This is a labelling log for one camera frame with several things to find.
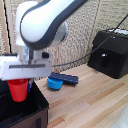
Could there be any beige woven folding screen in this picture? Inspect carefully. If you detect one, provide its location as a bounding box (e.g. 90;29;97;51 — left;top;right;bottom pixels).
0;0;128;82

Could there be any blue plastic bowl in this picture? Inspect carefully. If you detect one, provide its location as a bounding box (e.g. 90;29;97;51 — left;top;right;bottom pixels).
46;77;65;91

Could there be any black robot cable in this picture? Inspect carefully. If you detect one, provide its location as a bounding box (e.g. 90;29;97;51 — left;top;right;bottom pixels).
51;17;128;68

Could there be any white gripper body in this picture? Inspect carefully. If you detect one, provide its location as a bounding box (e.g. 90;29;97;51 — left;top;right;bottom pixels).
0;52;54;82

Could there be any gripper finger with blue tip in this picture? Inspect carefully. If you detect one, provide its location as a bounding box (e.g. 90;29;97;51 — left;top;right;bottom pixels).
27;78;35;93

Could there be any black hard case box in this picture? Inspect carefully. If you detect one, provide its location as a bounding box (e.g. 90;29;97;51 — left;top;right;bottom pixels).
87;28;128;80

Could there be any dark blue flat box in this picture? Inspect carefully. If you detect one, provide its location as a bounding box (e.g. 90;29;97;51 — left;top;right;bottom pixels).
48;72;80;85

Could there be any red plastic cup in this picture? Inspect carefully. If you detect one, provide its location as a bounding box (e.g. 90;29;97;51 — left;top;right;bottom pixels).
6;78;30;103

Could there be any black fabric storage bin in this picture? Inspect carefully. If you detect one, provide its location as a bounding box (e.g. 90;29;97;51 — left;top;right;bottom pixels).
0;52;50;128

